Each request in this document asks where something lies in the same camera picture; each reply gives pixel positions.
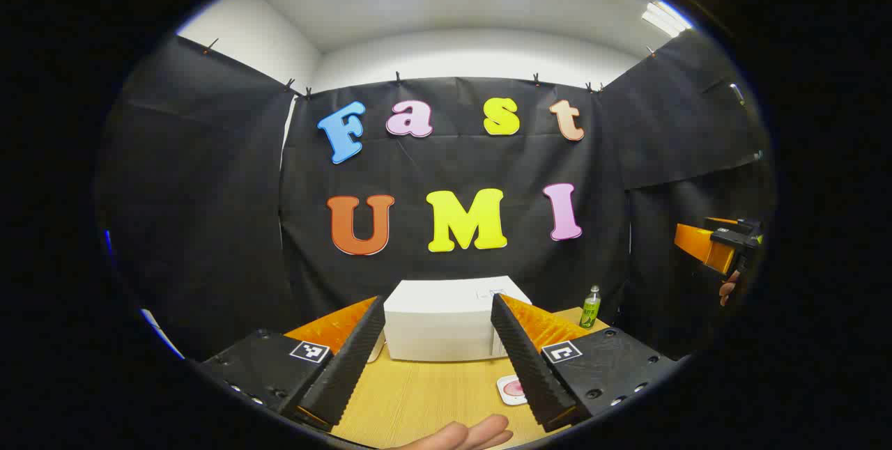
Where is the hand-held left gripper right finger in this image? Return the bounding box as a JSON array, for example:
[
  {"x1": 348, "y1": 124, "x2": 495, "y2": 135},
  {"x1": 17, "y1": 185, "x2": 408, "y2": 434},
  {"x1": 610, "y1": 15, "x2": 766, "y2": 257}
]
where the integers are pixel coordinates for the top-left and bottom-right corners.
[{"x1": 491, "y1": 293, "x2": 678, "y2": 433}]

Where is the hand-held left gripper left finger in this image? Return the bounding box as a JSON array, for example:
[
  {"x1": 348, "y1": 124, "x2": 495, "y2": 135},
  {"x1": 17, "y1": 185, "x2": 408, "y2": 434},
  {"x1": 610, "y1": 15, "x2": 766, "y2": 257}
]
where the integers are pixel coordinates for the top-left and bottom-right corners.
[{"x1": 197, "y1": 295, "x2": 387, "y2": 431}]

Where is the white plate with pink food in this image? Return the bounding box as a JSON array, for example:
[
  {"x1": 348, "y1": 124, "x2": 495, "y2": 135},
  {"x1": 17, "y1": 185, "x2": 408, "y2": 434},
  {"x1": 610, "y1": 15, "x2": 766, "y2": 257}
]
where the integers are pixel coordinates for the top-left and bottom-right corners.
[{"x1": 496, "y1": 374, "x2": 530, "y2": 407}]

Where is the white microwave oven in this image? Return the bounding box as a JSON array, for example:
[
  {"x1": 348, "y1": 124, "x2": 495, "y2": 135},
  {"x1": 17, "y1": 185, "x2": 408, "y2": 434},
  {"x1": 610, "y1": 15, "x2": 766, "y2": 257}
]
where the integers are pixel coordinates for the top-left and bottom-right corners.
[{"x1": 383, "y1": 276, "x2": 532, "y2": 363}]

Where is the green drink bottle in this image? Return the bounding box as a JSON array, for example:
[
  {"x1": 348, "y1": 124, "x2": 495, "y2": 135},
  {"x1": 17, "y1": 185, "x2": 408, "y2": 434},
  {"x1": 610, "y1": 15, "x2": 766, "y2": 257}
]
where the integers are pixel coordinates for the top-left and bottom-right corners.
[{"x1": 580, "y1": 285, "x2": 602, "y2": 330}]

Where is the small ceiling light panel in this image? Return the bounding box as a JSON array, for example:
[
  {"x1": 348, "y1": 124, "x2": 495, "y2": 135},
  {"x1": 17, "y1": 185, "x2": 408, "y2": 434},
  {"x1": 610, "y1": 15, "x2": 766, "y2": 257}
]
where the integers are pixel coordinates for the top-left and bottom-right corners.
[{"x1": 641, "y1": 1, "x2": 692, "y2": 38}]

